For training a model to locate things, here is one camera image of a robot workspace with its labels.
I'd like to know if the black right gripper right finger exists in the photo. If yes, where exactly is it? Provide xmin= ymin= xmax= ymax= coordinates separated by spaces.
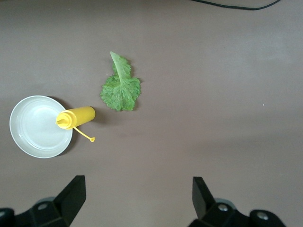
xmin=191 ymin=176 xmax=285 ymax=227

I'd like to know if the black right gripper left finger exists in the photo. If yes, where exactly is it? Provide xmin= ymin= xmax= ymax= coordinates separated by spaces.
xmin=0 ymin=175 xmax=86 ymax=227

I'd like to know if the yellow mustard squeeze bottle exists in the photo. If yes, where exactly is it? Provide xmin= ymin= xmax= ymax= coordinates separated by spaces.
xmin=55 ymin=105 xmax=97 ymax=144

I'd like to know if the green lettuce leaf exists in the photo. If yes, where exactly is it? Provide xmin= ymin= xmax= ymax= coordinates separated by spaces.
xmin=99 ymin=51 xmax=143 ymax=112

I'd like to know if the beige plate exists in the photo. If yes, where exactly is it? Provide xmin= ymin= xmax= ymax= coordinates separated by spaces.
xmin=9 ymin=95 xmax=73 ymax=159

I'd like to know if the long black looping cable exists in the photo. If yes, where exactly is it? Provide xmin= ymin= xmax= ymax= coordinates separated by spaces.
xmin=189 ymin=0 xmax=283 ymax=11

